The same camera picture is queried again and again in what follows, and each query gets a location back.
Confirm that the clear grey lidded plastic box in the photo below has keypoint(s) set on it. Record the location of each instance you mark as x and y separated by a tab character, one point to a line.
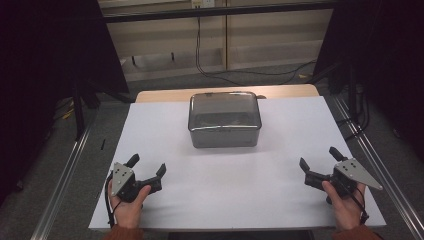
225	120

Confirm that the black horizontal bar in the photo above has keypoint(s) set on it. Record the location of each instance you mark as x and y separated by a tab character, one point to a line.
216	12

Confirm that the yellow floor item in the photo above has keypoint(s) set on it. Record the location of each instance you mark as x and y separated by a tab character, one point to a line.
68	114

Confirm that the person's left hand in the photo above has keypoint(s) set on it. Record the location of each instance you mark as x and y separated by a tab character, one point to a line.
128	208

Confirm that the person's right hand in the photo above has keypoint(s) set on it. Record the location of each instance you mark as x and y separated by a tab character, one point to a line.
345	210

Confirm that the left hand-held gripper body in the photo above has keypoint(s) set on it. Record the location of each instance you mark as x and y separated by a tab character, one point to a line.
122	180

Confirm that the white table cover sheet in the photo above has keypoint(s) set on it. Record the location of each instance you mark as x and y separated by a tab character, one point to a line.
233	186

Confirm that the small black floor item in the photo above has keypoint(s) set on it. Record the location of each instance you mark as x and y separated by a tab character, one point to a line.
103	144

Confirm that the black curtain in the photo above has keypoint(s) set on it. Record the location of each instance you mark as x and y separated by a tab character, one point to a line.
46	66
386	50

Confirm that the black metal stand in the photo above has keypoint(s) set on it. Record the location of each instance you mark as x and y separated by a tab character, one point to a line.
79	110
352	96

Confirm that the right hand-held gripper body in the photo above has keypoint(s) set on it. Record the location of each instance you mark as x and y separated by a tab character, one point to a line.
353	173

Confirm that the aluminium floor rail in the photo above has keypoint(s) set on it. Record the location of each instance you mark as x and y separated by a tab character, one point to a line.
63	180
376	156

